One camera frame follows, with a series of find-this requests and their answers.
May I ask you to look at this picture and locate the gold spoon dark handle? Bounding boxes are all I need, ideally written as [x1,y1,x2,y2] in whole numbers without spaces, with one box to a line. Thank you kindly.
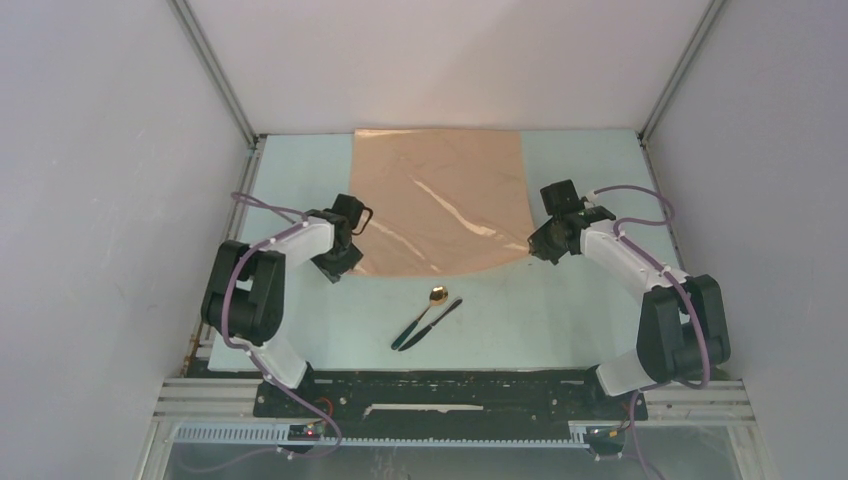
[390,285,449,350]

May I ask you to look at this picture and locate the aluminium front frame rail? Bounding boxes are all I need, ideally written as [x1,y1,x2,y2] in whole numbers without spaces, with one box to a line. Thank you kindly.
[154,379,756,427]

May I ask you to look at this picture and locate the left side aluminium rail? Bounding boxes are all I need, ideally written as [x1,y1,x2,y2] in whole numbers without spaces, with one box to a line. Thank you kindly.
[189,135,267,361]

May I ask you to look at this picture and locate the aluminium corner post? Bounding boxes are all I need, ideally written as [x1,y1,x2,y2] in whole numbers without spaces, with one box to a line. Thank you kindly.
[638,0,729,146]
[167,0,259,149]

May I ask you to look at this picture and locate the grey slotted cable duct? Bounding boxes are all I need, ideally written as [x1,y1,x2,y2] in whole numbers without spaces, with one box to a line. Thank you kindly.
[172,422,589,448]

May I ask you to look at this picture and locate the peach satin napkin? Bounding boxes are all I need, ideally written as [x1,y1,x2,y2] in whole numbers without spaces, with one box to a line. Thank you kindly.
[350,129,534,278]

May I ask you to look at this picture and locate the left aluminium corner post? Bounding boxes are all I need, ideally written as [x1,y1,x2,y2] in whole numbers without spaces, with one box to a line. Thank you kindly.
[167,0,259,149]

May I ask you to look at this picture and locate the black table knife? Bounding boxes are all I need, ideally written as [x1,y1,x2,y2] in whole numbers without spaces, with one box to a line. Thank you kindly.
[399,298,464,351]

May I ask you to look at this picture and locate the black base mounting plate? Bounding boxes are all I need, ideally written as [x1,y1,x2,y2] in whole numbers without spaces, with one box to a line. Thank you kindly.
[254,369,633,422]

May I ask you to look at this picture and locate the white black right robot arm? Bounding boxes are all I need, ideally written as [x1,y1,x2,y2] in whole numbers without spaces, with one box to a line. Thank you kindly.
[528,180,731,418]

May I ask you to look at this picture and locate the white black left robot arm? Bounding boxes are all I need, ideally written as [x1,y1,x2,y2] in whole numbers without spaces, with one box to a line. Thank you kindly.
[200,192,373,417]

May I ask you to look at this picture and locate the right aluminium corner post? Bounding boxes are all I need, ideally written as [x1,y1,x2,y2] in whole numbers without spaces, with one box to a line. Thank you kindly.
[638,0,729,146]

